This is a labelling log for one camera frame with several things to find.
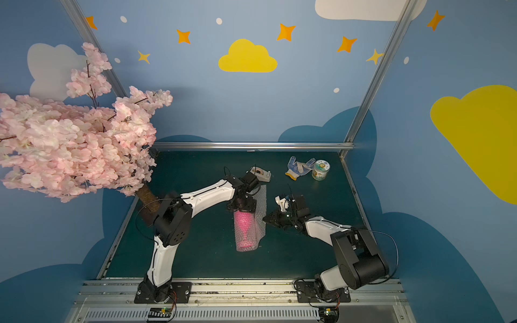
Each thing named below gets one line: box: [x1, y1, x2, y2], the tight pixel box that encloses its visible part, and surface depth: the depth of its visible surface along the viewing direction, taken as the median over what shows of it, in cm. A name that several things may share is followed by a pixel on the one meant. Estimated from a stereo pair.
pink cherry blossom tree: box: [0, 42, 174, 227], surface depth 59 cm
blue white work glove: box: [285, 156, 316, 182], surface depth 117 cm
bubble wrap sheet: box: [233, 184, 268, 252], surface depth 86 cm
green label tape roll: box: [311, 159, 331, 182], surface depth 109 cm
